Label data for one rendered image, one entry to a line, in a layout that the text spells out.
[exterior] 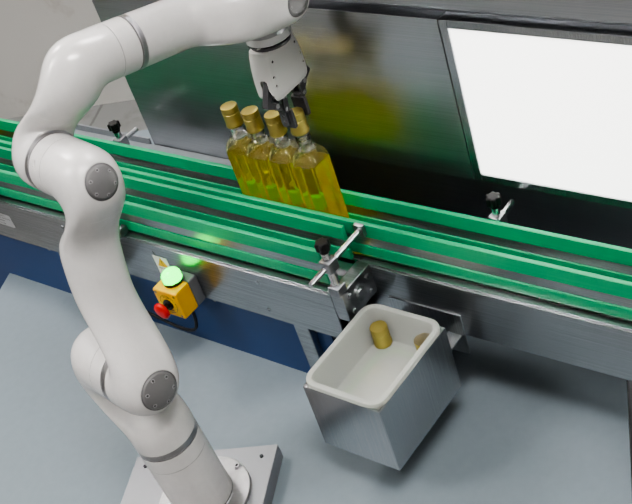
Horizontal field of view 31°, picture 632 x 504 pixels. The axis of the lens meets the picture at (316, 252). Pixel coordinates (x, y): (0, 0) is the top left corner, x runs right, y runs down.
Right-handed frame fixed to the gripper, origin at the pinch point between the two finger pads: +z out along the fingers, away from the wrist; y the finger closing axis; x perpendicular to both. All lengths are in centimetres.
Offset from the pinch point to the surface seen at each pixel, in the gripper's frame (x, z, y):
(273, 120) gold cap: -4.8, 1.9, 1.3
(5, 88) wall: -312, 118, -131
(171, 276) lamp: -30.4, 32.5, 19.3
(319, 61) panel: -1.6, -2.9, -12.1
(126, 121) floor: -247, 134, -140
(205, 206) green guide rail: -28.3, 24.0, 5.6
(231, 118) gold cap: -16.3, 3.3, 0.8
